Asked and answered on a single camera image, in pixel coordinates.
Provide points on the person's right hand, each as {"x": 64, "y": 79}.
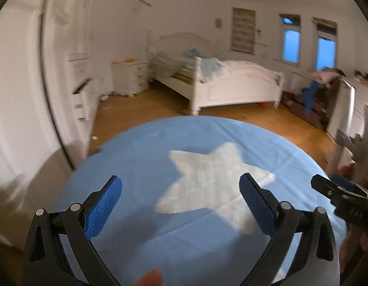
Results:
{"x": 346, "y": 253}

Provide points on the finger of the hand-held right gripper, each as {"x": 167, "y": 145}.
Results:
{"x": 347, "y": 183}
{"x": 323, "y": 186}

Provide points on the white wardrobe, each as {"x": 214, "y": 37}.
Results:
{"x": 70, "y": 35}

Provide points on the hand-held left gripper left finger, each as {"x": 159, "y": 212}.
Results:
{"x": 103, "y": 205}

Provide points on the striped window blind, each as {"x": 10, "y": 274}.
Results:
{"x": 243, "y": 29}

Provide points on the person's left hand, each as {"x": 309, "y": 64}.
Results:
{"x": 149, "y": 278}

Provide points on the pink garment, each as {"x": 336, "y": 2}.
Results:
{"x": 322, "y": 76}

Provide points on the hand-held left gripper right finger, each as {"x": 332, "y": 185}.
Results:
{"x": 258, "y": 205}

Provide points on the white wooden bed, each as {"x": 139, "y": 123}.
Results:
{"x": 237, "y": 89}

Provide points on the pale blue bedding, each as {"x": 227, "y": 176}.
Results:
{"x": 210, "y": 68}

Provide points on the white nightstand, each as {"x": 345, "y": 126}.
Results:
{"x": 130, "y": 77}

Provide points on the blue hanging pants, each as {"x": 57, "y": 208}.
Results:
{"x": 309, "y": 98}

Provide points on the small yellow toy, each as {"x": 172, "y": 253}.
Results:
{"x": 131, "y": 60}

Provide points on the wall switch plate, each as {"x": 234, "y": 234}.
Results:
{"x": 218, "y": 23}

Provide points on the light blue printed sheet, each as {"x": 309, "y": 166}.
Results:
{"x": 142, "y": 149}

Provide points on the white dresser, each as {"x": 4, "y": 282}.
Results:
{"x": 344, "y": 107}

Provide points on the white framed window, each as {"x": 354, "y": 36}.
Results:
{"x": 291, "y": 44}
{"x": 325, "y": 53}

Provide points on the folded striped bedding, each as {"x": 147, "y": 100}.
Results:
{"x": 175, "y": 68}

